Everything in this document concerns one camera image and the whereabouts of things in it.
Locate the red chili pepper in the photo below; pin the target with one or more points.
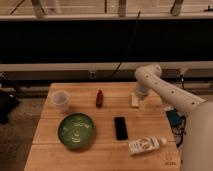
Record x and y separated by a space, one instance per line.
99 99

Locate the dark object at left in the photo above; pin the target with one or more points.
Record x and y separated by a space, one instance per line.
8 101

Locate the blue control box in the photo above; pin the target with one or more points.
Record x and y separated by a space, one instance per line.
174 118

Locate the translucent plastic cup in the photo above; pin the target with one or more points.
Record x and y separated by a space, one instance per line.
60 99

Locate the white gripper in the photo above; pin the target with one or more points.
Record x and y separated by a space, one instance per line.
141 91

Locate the white lotion bottle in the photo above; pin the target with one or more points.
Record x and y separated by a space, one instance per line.
145 145

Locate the white sponge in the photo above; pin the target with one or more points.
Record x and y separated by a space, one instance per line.
135 101

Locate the green ceramic bowl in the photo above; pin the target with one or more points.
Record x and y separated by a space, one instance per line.
76 130

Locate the black smartphone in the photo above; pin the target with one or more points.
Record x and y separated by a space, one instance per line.
120 128

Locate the white wall outlet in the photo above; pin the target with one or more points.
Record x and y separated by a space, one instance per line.
92 74

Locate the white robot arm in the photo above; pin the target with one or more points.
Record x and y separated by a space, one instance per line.
197 149

